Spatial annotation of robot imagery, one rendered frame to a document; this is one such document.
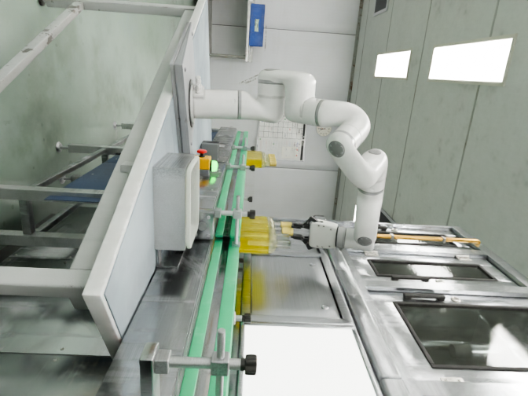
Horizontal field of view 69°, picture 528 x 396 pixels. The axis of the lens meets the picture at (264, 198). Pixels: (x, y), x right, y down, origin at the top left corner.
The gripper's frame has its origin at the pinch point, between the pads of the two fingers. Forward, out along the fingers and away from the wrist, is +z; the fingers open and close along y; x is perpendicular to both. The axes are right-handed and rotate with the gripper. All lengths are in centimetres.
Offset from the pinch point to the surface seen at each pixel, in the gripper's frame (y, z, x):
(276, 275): -12.8, 4.2, 13.0
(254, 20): 135, 172, -479
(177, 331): 6, 9, 75
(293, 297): -13.0, -4.8, 24.8
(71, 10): 80, 105, -16
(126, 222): 28, 20, 74
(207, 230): 10.1, 21.6, 32.9
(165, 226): 19, 24, 54
